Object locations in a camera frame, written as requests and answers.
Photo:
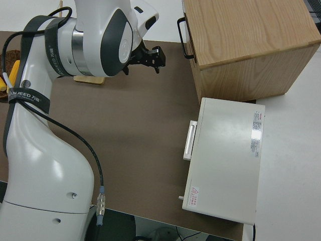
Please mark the brown table mat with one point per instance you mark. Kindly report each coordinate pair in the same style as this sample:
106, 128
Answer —
125, 125

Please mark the dark mesh object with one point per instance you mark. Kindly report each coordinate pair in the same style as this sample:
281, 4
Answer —
314, 5

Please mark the light wooden cabinet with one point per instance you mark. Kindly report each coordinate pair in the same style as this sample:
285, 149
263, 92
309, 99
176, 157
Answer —
250, 37

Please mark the wooden mug tree rack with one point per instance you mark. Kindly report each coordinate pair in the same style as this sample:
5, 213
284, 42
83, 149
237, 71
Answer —
90, 80

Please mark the black equipment box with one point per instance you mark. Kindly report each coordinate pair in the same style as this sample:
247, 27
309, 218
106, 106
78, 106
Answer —
118, 228

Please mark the brown wicker basket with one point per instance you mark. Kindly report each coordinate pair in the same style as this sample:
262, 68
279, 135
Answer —
12, 54

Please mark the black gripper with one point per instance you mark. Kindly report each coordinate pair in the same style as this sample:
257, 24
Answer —
156, 59

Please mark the white toaster oven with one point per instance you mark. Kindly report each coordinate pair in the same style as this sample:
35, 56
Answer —
225, 163

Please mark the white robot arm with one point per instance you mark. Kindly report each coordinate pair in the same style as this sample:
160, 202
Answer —
50, 163

